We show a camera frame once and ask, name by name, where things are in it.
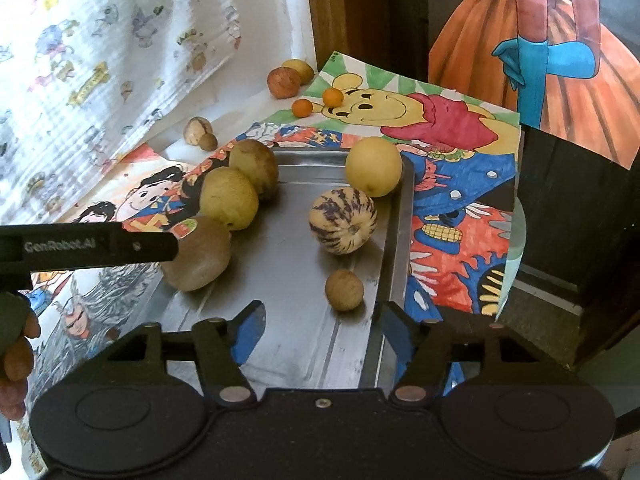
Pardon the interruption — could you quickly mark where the cartoon boys drawing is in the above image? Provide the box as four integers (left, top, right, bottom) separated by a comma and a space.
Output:
65, 142, 211, 233

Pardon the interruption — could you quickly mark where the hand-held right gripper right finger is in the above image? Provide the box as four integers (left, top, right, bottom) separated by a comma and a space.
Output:
379, 300, 541, 409

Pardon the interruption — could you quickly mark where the oblong yellow-green fruit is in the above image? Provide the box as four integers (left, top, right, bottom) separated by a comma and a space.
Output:
199, 166, 260, 232

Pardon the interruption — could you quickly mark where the greenish-brown fruit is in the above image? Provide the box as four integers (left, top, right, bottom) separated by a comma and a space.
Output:
228, 139, 279, 202

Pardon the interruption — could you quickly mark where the blue red monster drawing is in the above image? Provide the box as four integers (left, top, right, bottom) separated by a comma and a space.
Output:
395, 125, 526, 321

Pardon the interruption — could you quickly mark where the white cartoon-print cloth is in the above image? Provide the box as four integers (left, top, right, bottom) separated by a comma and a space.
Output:
0, 0, 311, 221

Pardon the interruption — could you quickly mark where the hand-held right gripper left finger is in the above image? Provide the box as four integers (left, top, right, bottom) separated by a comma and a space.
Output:
102, 300, 267, 409

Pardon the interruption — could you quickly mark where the brown kiwi with sticker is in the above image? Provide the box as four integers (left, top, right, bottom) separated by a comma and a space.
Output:
159, 215, 232, 292

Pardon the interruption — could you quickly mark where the person's left hand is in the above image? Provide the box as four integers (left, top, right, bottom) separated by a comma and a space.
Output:
0, 307, 42, 422

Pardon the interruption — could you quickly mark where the wall poster orange dress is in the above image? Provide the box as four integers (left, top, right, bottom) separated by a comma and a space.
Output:
427, 0, 640, 171

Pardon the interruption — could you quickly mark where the dark door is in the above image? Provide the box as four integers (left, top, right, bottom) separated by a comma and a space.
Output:
342, 0, 640, 321

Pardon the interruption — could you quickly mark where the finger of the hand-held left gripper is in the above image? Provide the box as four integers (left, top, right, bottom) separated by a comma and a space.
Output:
119, 230, 180, 265

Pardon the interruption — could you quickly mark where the grey-haired character drawing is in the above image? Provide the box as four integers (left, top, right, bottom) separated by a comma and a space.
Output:
15, 260, 166, 476

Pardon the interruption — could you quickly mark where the yellow bear drawing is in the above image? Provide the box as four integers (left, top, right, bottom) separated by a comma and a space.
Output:
270, 50, 522, 161

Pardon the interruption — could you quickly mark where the purple-striped pepino melon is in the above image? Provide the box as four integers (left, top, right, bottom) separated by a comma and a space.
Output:
308, 187, 378, 256

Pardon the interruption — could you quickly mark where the red-brown round fruit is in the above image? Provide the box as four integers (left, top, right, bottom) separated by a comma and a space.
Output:
267, 66, 302, 100

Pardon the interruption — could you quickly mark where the spiky-haired hero drawing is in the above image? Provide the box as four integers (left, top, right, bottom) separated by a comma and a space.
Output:
182, 121, 361, 181

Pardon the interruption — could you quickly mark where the round yellow lemon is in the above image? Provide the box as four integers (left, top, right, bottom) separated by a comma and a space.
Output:
345, 136, 403, 198

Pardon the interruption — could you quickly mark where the tan striped round fruit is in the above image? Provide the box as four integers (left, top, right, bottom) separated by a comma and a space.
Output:
183, 116, 213, 146

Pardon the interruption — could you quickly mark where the yellow-green round fruit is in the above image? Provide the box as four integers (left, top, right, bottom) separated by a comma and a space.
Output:
281, 59, 316, 86

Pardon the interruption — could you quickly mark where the small tan round fruit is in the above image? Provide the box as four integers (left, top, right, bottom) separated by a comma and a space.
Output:
325, 269, 365, 312

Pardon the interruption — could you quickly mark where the metal tray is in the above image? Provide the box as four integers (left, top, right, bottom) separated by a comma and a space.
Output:
160, 140, 416, 391

